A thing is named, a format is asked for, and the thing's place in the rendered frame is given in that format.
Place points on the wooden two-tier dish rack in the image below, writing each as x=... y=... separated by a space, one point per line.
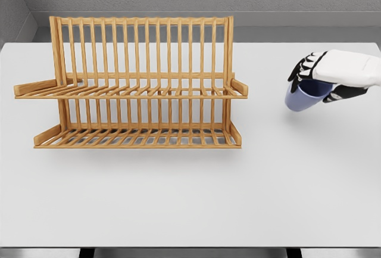
x=35 y=87

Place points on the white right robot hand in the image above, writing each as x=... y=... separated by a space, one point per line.
x=339 y=67

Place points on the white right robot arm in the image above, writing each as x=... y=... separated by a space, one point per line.
x=378 y=71

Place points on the blue cup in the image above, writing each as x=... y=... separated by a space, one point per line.
x=300 y=102

